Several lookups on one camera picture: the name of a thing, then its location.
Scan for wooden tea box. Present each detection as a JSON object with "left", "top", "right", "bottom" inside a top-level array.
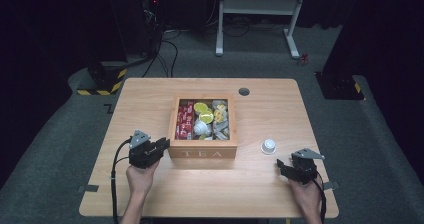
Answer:
[{"left": 166, "top": 94, "right": 238, "bottom": 160}]

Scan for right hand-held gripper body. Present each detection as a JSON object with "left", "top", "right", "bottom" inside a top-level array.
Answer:
[{"left": 290, "top": 147, "right": 326, "bottom": 185}]

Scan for stack of red packets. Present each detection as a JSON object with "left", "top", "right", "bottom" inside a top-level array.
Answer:
[{"left": 174, "top": 100, "right": 196, "bottom": 140}]

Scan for pile of grey tea bags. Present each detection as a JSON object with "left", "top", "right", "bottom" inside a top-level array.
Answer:
[{"left": 211, "top": 99, "right": 231, "bottom": 141}]

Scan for black stand with hazard stripes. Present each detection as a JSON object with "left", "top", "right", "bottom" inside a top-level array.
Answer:
[{"left": 76, "top": 61, "right": 129, "bottom": 97}]

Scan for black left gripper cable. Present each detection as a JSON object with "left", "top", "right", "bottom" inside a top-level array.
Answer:
[{"left": 110, "top": 137, "right": 133, "bottom": 224}]

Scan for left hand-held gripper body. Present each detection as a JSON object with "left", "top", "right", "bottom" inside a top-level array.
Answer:
[{"left": 128, "top": 129, "right": 158, "bottom": 170}]

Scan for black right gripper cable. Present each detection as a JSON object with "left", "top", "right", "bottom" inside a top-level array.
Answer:
[{"left": 314, "top": 172, "right": 328, "bottom": 224}]

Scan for person's right hand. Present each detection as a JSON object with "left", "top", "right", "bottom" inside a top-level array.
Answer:
[{"left": 287, "top": 178, "right": 324, "bottom": 216}]

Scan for white metal desk frame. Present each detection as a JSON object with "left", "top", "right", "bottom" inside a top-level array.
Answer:
[{"left": 215, "top": 0, "right": 310, "bottom": 60}]

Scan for person's left hand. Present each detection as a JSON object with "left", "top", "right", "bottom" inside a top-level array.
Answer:
[{"left": 125, "top": 159, "right": 162, "bottom": 196}]

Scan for black floor cables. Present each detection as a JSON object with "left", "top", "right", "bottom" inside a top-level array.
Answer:
[{"left": 141, "top": 28, "right": 183, "bottom": 79}]

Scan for black equipment rack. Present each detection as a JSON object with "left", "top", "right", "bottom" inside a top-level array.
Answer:
[{"left": 139, "top": 0, "right": 165, "bottom": 57}]

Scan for black stand base plate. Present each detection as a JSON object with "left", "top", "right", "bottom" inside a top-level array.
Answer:
[{"left": 314, "top": 70, "right": 365, "bottom": 101}]

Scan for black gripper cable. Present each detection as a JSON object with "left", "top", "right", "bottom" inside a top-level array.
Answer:
[
  {"left": 110, "top": 137, "right": 133, "bottom": 224},
  {"left": 314, "top": 172, "right": 328, "bottom": 224}
]

